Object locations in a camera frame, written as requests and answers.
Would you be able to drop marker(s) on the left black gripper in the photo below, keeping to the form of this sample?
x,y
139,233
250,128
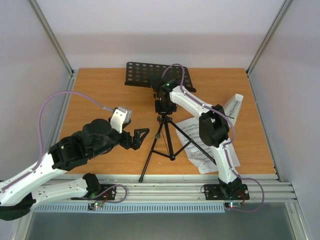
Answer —
x,y
127,143

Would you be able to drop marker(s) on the left small circuit board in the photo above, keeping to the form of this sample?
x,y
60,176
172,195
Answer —
x,y
96,205

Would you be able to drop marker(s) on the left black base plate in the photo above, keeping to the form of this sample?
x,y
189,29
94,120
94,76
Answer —
x,y
107,192

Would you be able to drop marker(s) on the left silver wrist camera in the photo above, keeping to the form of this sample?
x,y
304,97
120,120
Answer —
x,y
120,116

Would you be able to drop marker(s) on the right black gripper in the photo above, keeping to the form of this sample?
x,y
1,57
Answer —
x,y
164,109

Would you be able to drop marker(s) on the grey slotted cable duct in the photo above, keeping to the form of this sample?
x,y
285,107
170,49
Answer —
x,y
131,208

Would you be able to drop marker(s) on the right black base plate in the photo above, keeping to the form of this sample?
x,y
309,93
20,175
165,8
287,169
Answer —
x,y
212,192

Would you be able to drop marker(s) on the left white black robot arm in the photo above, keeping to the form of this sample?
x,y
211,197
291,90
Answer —
x,y
22,193

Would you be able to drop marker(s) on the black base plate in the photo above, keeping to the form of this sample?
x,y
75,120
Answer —
x,y
212,192
107,192

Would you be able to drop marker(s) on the small circuit board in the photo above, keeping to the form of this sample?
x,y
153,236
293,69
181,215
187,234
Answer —
x,y
232,205
96,205

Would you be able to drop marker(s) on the right small circuit board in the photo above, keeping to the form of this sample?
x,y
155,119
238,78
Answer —
x,y
232,205

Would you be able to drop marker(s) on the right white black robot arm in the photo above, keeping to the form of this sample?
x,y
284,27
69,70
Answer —
x,y
213,130

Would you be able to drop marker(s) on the white metronome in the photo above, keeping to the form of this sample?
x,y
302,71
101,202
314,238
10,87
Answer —
x,y
232,108

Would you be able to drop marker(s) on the black music stand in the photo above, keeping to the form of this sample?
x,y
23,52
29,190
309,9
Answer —
x,y
160,78

